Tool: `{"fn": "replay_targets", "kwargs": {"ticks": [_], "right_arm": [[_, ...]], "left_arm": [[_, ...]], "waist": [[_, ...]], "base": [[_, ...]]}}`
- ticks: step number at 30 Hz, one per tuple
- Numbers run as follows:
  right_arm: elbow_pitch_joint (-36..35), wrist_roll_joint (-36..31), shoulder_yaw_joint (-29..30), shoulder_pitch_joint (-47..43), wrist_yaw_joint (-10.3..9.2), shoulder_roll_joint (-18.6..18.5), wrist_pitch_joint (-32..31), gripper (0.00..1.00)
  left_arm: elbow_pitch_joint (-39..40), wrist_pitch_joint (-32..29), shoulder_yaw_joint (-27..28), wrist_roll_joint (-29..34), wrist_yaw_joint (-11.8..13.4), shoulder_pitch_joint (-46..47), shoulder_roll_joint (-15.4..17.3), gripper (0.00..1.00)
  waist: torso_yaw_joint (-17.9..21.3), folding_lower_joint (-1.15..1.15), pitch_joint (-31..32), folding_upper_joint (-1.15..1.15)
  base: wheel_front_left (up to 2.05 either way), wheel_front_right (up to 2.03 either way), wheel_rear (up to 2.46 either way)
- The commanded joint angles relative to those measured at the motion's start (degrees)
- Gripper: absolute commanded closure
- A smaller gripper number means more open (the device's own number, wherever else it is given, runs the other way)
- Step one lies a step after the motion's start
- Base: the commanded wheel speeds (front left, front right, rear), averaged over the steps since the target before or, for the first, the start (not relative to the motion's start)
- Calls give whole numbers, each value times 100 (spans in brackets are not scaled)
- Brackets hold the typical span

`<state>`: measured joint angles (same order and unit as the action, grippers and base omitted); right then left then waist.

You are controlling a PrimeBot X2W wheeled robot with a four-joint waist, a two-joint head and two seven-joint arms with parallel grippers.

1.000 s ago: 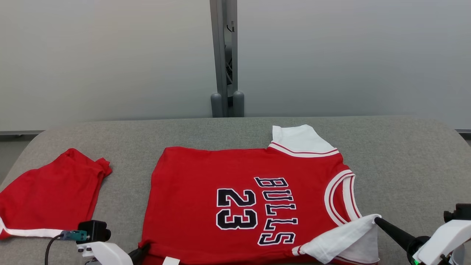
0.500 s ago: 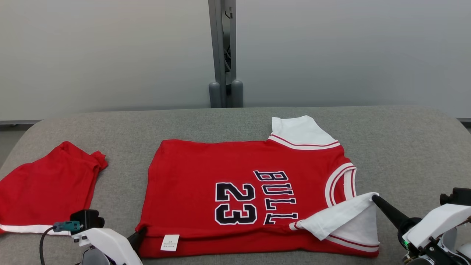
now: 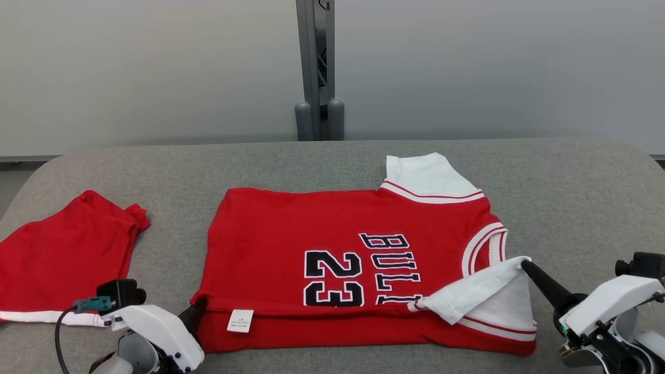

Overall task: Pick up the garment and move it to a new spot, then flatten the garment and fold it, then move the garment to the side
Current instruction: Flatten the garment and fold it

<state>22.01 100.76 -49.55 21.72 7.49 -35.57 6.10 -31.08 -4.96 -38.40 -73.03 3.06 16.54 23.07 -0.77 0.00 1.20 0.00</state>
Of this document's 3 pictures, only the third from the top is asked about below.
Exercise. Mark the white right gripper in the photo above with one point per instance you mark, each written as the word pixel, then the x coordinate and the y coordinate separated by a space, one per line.
pixel 613 301

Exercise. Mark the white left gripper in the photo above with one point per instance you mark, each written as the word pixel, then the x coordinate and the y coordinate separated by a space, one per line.
pixel 156 322

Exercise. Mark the red basketball jersey number 23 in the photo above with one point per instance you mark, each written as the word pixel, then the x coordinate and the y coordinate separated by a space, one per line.
pixel 291 228

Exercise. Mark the red shorts with white trim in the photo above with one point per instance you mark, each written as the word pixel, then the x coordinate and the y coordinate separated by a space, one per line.
pixel 62 259

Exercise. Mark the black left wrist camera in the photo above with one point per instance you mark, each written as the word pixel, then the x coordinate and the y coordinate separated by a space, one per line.
pixel 119 293

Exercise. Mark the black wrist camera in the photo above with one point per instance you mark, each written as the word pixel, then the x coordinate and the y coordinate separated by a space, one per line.
pixel 641 265
pixel 119 293

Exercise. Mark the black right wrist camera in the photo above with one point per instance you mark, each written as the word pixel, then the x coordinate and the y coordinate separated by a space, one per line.
pixel 641 265

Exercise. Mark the grey partition base rail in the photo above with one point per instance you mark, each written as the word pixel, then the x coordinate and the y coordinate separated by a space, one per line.
pixel 657 156
pixel 28 159

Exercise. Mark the grey rounded post foot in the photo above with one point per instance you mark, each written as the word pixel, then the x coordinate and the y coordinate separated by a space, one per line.
pixel 303 122
pixel 336 119

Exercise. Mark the grey metal partition post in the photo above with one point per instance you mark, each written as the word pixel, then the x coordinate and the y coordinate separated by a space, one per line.
pixel 310 52

